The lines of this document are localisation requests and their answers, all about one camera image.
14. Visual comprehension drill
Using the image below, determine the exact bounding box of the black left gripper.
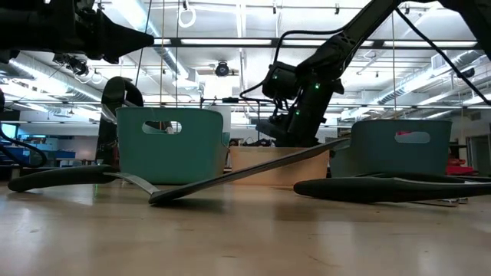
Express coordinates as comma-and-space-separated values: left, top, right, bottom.
22, 0, 155, 64

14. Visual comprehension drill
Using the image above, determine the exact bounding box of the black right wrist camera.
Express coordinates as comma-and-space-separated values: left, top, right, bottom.
254, 116, 293, 141

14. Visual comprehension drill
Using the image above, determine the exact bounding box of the computer monitor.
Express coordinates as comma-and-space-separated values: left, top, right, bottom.
0, 122, 18, 140

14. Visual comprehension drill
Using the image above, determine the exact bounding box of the blue-grey plastic bin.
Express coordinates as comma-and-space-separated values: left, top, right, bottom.
329, 119, 453, 179

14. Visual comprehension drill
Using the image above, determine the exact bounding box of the silver ventilation duct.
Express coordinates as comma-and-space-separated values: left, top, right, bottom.
11, 51, 103, 103
377, 49, 491, 107

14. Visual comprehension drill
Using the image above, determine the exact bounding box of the long black arm cable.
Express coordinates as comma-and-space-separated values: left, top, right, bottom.
394, 5, 491, 107

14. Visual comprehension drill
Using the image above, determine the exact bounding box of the red storage box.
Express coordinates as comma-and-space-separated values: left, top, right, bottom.
447, 158, 476, 176

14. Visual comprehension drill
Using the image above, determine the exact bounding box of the grey metal cabinet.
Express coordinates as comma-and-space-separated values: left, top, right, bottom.
466, 133, 491, 177

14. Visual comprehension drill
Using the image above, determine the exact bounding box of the black overhead camera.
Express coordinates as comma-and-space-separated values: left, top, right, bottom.
214, 61, 230, 78

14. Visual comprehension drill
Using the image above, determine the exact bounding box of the teal plastic bin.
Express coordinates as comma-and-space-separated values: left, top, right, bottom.
115, 106, 231, 186

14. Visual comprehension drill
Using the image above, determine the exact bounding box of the white hanging ring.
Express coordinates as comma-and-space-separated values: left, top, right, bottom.
178, 6, 197, 29

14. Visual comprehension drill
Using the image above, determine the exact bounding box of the black right arm cable loop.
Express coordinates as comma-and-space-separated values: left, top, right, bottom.
239, 27, 348, 116

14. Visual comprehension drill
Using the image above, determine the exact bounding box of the thin black metal stand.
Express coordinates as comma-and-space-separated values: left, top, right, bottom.
199, 97, 262, 143

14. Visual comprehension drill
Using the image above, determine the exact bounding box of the black spatula with steel neck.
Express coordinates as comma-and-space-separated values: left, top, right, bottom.
7, 136, 351, 206

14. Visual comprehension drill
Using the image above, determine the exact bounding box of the black ladle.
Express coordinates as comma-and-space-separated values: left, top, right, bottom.
293, 176, 491, 204

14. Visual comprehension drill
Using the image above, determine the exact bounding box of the orange translucent plastic bin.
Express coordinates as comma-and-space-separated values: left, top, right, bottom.
229, 145, 331, 188

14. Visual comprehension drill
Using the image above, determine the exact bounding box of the black hanging device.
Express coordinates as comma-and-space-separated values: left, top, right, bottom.
53, 52, 90, 77

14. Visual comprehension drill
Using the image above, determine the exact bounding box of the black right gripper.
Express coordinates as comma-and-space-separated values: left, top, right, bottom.
275, 74, 345, 149

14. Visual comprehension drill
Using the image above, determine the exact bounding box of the black overhead frame beam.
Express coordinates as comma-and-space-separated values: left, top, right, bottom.
151, 37, 479, 49

